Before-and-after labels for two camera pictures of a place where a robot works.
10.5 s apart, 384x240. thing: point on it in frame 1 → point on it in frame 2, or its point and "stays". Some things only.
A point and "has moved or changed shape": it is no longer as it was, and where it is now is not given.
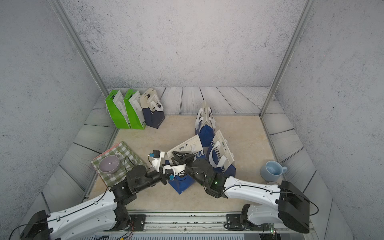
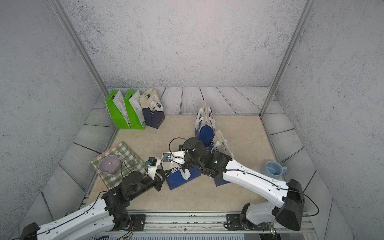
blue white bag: [220, 155] stays
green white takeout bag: [134, 110] stays
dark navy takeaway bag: [152, 108] stays
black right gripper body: [192, 170] → [189, 161]
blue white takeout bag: [181, 182] has moved or changed shape
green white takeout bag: [115, 103] stays
